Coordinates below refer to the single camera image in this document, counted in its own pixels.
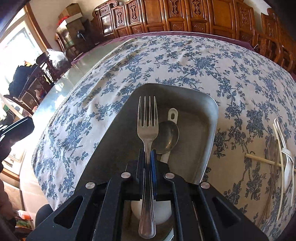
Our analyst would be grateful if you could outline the metal fork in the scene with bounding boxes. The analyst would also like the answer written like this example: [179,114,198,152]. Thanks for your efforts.
[137,96,159,239]

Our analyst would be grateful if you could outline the grey metal utensil tray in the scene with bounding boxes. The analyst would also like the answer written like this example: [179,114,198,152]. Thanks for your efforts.
[74,84,218,240]

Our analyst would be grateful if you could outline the light wooden chopstick crosswise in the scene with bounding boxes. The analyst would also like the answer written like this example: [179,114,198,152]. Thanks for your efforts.
[245,153,296,172]

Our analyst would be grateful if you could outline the light wooden chopstick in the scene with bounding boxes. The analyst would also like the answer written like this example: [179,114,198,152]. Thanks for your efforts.
[273,118,285,221]

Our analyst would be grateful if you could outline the metal spoon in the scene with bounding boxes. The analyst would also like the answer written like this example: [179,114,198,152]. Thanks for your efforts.
[265,136,278,164]
[152,120,179,155]

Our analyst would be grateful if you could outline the metal spoon in tray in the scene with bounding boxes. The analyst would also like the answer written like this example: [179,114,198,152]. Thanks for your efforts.
[152,120,179,155]

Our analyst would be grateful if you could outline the black bag on chair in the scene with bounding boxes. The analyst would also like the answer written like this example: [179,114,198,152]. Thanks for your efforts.
[9,64,41,98]

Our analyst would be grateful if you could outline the wooden chair by window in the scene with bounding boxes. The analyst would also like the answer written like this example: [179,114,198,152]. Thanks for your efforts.
[3,52,70,117]

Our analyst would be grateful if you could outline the blue floral tablecloth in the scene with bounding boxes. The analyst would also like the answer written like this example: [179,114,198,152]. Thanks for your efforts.
[32,36,295,240]

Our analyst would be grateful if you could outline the dark brown chopstick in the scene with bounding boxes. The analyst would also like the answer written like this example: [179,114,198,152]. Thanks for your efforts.
[258,149,278,227]

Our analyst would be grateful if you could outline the purple bench cushion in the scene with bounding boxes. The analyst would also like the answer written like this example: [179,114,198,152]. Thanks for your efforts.
[71,31,254,66]

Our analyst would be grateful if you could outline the white plastic fork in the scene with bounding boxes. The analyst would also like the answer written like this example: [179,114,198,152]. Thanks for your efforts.
[278,122,294,206]

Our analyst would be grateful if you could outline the stacked cardboard boxes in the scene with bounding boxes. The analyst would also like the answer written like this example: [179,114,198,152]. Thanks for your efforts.
[56,3,85,46]

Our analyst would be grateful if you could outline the carved wooden bench back left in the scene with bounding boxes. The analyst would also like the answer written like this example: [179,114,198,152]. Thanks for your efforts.
[91,0,168,42]

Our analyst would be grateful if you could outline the carved wooden bench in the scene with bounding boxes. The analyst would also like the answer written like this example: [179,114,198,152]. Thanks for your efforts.
[91,0,168,42]
[253,8,295,74]
[164,0,255,43]

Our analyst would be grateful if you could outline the carved wooden bench right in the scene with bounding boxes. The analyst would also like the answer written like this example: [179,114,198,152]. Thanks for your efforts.
[253,8,295,74]

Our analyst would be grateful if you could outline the carved wooden bench back centre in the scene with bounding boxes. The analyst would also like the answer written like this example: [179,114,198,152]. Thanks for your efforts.
[164,0,255,43]

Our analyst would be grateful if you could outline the wooden window frame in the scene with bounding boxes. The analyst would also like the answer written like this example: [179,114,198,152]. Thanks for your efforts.
[1,3,51,52]

